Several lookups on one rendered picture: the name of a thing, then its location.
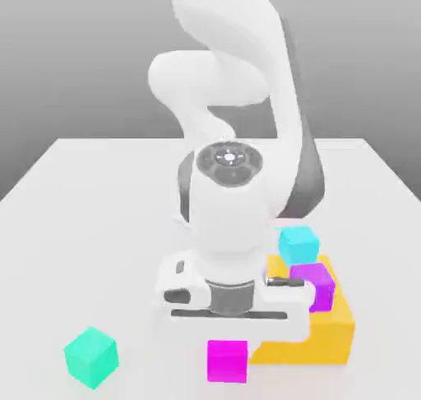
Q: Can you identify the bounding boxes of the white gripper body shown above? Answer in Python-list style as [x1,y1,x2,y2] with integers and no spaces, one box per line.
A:
[151,302,312,345]

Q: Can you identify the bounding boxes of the small teal cube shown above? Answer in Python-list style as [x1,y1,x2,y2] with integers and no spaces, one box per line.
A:
[62,325,120,391]

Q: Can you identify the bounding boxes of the small magenta cube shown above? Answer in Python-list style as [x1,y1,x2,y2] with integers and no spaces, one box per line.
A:
[206,339,249,384]

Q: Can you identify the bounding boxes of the small purple cube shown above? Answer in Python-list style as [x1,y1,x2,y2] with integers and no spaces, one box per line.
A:
[289,262,337,314]

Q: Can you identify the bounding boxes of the large orange box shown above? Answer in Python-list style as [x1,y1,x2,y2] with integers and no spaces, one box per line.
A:
[248,253,357,365]

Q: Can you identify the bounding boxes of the small cyan cube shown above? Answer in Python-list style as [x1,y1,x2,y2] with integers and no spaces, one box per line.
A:
[278,226,321,267]

